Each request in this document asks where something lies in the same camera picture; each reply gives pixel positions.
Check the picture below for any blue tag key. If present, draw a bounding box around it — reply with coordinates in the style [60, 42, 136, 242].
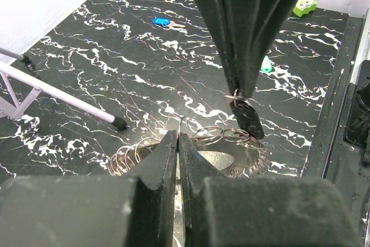
[152, 17, 186, 28]

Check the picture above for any green owl number block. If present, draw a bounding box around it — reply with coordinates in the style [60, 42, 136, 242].
[293, 0, 317, 17]

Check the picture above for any black tag key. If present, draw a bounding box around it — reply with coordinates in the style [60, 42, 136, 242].
[224, 89, 264, 139]

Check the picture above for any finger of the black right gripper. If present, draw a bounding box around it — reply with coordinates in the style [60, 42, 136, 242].
[194, 0, 246, 95]
[223, 0, 297, 98]

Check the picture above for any lilac music stand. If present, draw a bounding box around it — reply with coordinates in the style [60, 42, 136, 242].
[1, 62, 127, 130]

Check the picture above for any green tag key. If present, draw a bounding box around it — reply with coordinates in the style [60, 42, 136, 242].
[260, 55, 273, 73]

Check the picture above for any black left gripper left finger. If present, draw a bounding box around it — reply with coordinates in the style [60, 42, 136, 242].
[1, 131, 177, 246]

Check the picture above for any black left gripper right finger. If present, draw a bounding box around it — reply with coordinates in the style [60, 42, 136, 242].
[178, 134, 361, 246]

